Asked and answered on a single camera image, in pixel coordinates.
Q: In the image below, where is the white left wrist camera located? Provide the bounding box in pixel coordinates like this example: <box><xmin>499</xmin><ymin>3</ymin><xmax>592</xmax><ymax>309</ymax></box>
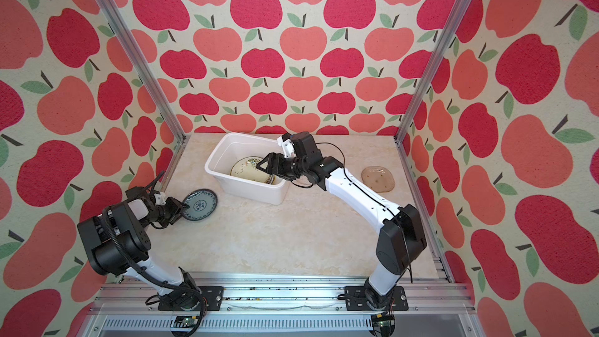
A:
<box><xmin>153</xmin><ymin>192</ymin><xmax>168</xmax><ymax>205</ymax></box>

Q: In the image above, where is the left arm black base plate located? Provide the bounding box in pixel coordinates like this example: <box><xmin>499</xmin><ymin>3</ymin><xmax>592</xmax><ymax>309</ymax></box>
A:
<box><xmin>158</xmin><ymin>286</ymin><xmax>224</xmax><ymax>312</ymax></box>

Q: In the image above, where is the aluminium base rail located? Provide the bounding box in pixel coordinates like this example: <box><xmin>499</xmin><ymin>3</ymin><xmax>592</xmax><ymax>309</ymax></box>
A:
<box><xmin>77</xmin><ymin>272</ymin><xmax>484</xmax><ymax>336</ymax></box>

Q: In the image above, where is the blue floral green plate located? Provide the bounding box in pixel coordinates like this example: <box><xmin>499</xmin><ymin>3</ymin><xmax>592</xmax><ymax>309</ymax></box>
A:
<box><xmin>182</xmin><ymin>189</ymin><xmax>218</xmax><ymax>222</ymax></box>

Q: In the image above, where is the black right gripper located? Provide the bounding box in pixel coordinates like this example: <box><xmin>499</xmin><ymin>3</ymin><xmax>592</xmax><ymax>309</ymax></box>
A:
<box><xmin>253</xmin><ymin>150</ymin><xmax>307</xmax><ymax>179</ymax></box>

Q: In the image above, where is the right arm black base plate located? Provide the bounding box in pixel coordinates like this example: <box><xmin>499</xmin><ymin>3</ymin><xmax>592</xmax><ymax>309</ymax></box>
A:
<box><xmin>337</xmin><ymin>284</ymin><xmax>410</xmax><ymax>312</ymax></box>

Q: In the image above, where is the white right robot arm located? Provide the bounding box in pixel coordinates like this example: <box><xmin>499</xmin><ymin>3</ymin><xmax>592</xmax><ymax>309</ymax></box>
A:
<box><xmin>257</xmin><ymin>132</ymin><xmax>427</xmax><ymax>310</ymax></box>

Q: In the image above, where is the aluminium frame post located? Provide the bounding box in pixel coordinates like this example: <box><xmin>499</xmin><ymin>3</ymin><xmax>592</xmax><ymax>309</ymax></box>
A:
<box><xmin>74</xmin><ymin>0</ymin><xmax>187</xmax><ymax>141</ymax></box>
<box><xmin>395</xmin><ymin>0</ymin><xmax>492</xmax><ymax>144</ymax></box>

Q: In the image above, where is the right aluminium frame post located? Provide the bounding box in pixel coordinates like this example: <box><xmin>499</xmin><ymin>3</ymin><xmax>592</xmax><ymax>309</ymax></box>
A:
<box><xmin>395</xmin><ymin>0</ymin><xmax>492</xmax><ymax>144</ymax></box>

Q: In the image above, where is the white plastic bin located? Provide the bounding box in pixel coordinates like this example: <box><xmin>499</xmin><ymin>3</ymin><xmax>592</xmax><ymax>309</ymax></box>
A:
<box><xmin>204</xmin><ymin>133</ymin><xmax>290</xmax><ymax>205</ymax></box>

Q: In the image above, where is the cream plate with plant drawing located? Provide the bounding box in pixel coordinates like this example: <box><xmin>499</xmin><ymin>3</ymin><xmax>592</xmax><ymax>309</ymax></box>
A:
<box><xmin>229</xmin><ymin>156</ymin><xmax>275</xmax><ymax>184</ymax></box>

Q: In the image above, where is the beige speckled plate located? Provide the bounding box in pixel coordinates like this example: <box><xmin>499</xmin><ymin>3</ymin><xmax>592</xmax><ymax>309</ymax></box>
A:
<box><xmin>361</xmin><ymin>166</ymin><xmax>396</xmax><ymax>193</ymax></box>

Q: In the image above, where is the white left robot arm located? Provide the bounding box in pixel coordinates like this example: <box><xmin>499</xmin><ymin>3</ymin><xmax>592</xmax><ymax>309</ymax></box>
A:
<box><xmin>77</xmin><ymin>185</ymin><xmax>207</xmax><ymax>312</ymax></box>

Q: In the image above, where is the left aluminium frame post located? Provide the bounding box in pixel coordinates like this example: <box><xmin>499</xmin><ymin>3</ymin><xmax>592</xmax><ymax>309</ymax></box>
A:
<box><xmin>74</xmin><ymin>0</ymin><xmax>187</xmax><ymax>141</ymax></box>

